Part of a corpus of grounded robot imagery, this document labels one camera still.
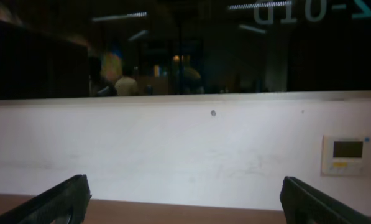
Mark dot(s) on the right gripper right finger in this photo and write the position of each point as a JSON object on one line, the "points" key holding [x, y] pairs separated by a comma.
{"points": [[304, 204]]}

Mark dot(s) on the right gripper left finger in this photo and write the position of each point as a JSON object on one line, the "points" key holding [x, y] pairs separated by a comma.
{"points": [[64, 203]]}

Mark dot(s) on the dark glass window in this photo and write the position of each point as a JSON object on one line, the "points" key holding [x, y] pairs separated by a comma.
{"points": [[98, 48]]}

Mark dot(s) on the white wall thermostat panel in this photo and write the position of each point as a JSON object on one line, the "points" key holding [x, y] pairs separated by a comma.
{"points": [[345, 156]]}

